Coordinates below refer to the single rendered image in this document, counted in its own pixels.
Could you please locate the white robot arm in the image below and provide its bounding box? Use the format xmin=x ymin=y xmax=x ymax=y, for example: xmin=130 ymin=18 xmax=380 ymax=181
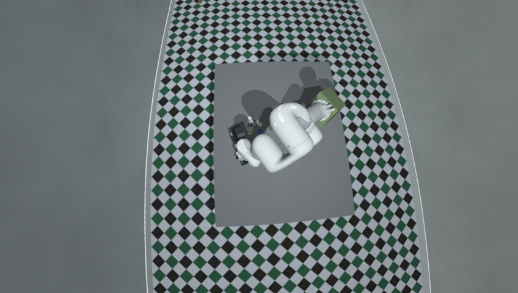
xmin=236 ymin=99 xmax=335 ymax=172

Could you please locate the dark grey bin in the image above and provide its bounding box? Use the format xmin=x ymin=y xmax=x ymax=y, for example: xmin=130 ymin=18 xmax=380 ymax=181
xmin=228 ymin=125 xmax=248 ymax=165

